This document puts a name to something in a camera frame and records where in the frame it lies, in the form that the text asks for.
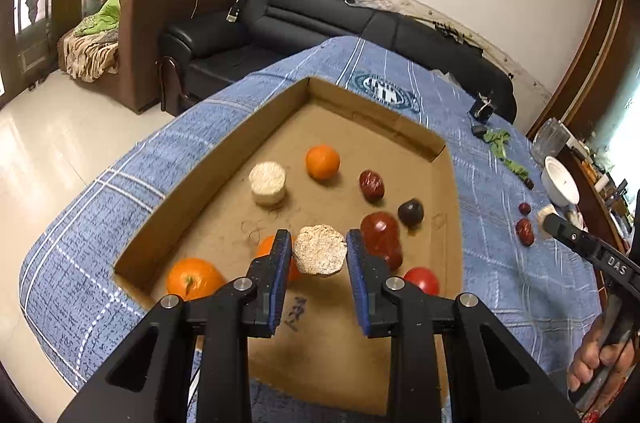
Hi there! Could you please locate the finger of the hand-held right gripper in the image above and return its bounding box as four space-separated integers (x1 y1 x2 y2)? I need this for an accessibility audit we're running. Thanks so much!
543 213 601 259

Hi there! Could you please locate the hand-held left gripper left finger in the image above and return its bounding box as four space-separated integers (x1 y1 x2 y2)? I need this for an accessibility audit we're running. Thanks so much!
57 229 293 423

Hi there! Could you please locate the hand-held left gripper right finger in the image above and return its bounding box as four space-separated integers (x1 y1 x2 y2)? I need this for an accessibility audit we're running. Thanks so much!
346 228 581 423

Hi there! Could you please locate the orange tangerine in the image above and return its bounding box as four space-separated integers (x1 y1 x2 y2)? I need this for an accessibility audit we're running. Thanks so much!
305 145 341 180
166 257 226 301
255 235 302 284

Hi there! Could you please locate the large smooth red jujube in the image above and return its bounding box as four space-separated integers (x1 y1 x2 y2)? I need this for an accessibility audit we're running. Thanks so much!
360 212 404 272

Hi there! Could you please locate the red round fruit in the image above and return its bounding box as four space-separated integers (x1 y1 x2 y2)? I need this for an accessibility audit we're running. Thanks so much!
403 267 441 296

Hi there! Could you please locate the shallow cardboard box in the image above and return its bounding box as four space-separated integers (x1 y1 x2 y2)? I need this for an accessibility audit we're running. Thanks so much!
112 76 463 416

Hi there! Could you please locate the dark purple round fruit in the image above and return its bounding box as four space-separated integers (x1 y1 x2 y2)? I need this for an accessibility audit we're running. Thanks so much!
397 198 426 226

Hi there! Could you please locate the large wrinkled red jujube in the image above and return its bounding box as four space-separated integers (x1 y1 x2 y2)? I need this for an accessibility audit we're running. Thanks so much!
358 170 386 203

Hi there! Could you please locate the person's right hand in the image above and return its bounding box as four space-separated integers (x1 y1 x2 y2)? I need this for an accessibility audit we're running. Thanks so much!
567 317 640 397

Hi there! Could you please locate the wooden side cabinet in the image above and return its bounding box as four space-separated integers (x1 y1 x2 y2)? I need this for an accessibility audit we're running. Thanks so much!
565 138 640 254

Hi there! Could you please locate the white bowl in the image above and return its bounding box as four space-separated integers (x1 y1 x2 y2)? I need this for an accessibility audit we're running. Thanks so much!
541 156 581 207

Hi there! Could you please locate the clear plastic container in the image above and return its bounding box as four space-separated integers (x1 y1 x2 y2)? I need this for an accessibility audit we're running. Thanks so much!
530 118 571 166

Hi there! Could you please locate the green cloth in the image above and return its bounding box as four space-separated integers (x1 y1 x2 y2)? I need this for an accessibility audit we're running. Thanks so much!
482 129 531 179

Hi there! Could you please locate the black cylindrical device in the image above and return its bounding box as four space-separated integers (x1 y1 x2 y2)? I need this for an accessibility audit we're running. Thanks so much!
470 90 496 122

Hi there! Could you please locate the black leather sofa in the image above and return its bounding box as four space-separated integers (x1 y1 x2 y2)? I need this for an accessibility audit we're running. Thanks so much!
160 0 517 124

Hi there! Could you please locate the clear plastic bag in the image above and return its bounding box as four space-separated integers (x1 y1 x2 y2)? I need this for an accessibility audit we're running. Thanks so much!
345 0 396 11

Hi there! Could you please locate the brown armchair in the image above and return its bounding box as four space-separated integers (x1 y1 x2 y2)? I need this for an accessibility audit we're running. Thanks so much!
57 0 257 114

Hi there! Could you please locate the beige blanket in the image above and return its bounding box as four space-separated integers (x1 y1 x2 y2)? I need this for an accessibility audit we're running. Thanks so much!
59 26 121 83

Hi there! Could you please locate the green blanket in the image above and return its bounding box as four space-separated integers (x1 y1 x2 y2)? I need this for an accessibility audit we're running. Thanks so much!
72 0 122 36

